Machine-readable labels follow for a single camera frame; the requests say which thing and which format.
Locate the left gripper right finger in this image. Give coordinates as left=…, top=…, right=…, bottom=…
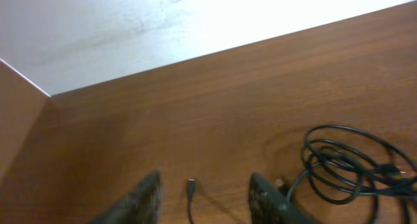
left=248, top=173, right=318, bottom=224

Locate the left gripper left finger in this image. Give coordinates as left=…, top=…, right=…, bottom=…
left=89, top=170, right=162, bottom=224

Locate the thick black USB cable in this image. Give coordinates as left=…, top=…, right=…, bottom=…
left=300, top=124, right=417, bottom=224

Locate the wooden side panel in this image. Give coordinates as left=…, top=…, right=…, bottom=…
left=0, top=60, right=50, bottom=180

